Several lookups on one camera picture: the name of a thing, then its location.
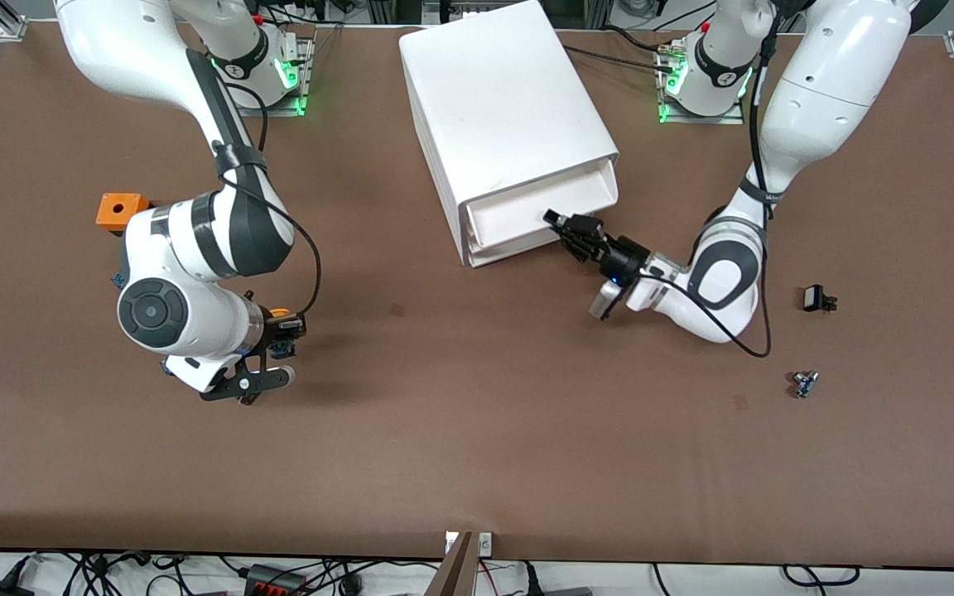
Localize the yellow push button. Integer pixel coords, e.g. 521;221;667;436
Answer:
268;308;302;348

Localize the orange box with hole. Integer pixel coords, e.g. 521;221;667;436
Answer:
96;193;152;236

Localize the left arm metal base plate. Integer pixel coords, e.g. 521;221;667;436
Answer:
658;41;755;126

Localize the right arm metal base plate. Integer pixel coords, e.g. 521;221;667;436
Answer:
233;37;315;118

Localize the brown slanted post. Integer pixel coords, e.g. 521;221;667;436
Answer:
425;531;476;596

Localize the white metal bracket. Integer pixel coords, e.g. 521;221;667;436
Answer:
445;531;493;556

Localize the black looped cable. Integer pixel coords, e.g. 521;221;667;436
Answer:
782;565;860;588

